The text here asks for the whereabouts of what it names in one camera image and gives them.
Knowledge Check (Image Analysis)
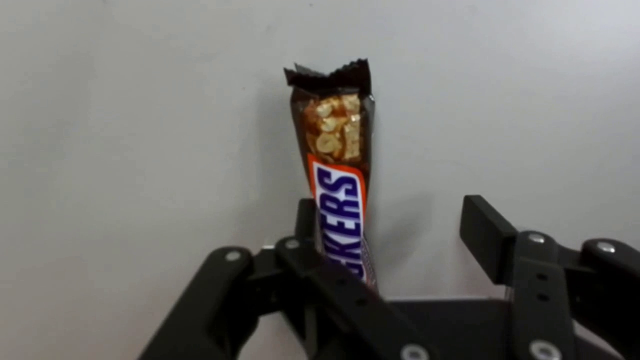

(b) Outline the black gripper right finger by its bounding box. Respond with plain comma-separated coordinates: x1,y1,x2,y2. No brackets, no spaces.
458,193,640,360

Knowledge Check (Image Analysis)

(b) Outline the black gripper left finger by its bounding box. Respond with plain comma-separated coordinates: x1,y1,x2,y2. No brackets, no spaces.
137,195,435,360

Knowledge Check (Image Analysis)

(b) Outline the brown Snickers bar packet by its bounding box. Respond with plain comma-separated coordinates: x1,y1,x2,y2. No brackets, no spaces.
282,57,377,291

